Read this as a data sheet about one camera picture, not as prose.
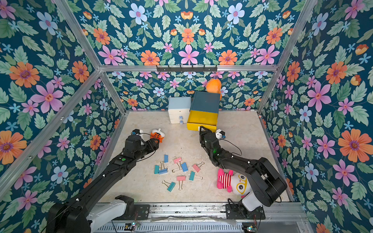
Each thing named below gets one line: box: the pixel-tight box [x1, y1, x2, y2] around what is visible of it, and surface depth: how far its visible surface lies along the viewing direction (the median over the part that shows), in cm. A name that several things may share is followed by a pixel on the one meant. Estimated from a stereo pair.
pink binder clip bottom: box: [176, 175, 187, 190], surface depth 86 cm
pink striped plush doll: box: [216, 168, 252, 199], surface depth 79 cm
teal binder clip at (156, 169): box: [153, 165, 160, 175], surface depth 91 cm
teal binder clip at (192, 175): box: [188, 170, 196, 182], surface depth 88 cm
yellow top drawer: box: [186, 110, 219, 134], surface depth 95 cm
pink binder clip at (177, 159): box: [171, 155, 183, 173], surface depth 93 cm
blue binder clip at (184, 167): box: [181, 162, 189, 172], surface depth 92 cm
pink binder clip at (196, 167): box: [192, 161, 205, 173], surface depth 91 cm
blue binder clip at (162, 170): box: [157, 160, 168, 175], surface depth 90 cm
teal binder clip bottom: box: [161, 180, 177, 193], surface depth 84 cm
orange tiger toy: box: [150, 128, 166, 144], surface depth 101 cm
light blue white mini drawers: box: [168, 96, 192, 125], surface depth 107 cm
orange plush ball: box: [205, 78, 222, 95], surface depth 100 cm
